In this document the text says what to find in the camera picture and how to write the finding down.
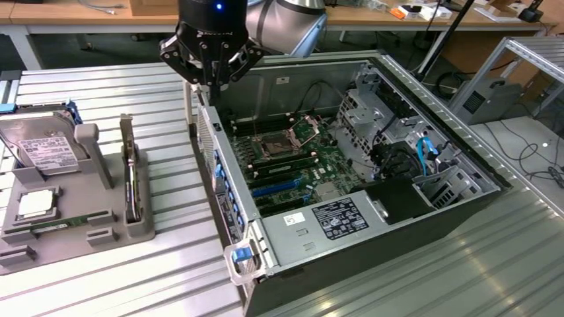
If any silver chipset heatsink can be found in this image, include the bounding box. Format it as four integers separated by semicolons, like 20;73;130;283
315;183;348;203

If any aluminium profile frame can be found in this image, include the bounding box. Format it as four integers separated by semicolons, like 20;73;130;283
448;35;564;126

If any black plastic shroud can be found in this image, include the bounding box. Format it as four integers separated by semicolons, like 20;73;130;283
352;177;438;226

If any CPU socket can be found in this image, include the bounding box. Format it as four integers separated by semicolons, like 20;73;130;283
259;131;306;160

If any silver drive cage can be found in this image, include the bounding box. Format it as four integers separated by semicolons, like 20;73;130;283
335;64;427;161

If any silver disk bay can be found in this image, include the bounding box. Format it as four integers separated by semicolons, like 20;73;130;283
412;164;484;211

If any cardboard box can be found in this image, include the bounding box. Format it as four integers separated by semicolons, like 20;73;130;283
128;0;180;17

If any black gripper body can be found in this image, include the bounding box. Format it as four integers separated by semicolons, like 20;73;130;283
176;0;248;67

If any grey computer box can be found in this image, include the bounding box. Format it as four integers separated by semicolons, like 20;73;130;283
460;79;538;125

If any green RAM stick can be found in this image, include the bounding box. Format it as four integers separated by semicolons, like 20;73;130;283
10;216;96;234

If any blue expansion slot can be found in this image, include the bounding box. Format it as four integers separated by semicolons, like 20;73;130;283
248;179;302;199

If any black looped wire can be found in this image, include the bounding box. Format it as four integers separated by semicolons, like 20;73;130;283
295;81;342;117

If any black floor cable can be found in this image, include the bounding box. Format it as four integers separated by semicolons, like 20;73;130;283
484;118;564;190

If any metal socket cover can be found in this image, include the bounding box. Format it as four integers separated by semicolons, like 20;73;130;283
286;114;324;145

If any black tripod pole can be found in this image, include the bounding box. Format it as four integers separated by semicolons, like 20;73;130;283
416;0;478;75

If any black expansion slot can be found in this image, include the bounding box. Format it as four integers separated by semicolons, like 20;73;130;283
248;171;298;188
259;203;311;217
254;194;306;208

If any silver power supply unit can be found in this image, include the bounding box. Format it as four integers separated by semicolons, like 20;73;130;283
259;190;391;269

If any green motherboard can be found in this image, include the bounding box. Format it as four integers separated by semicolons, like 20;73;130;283
223;110;370;219

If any graphics card with black fan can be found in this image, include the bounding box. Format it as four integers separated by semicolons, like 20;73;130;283
119;113;146;223

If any hard disk with blue rails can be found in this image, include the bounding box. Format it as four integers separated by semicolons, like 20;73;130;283
0;98;92;176

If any blue data wire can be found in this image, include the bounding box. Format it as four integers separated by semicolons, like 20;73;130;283
415;136;443;178

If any silver CPU chip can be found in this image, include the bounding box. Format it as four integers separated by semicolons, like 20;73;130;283
18;190;56;218

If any white flat box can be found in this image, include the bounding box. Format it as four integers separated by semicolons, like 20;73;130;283
474;0;524;24

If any black wire bundle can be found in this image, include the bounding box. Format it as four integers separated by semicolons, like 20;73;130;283
371;141;426;182

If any dark RAM stick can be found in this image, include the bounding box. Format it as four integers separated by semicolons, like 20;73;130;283
254;157;318;178

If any black webcam device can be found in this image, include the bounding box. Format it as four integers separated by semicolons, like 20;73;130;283
516;0;547;23

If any grey parts rack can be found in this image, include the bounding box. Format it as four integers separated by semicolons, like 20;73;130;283
0;123;156;275

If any grey cable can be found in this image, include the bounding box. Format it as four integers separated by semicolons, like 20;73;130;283
78;0;122;16

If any wooden desk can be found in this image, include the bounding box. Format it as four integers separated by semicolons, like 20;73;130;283
0;0;559;34

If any black open PC case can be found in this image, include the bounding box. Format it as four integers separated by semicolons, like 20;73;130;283
183;49;515;317

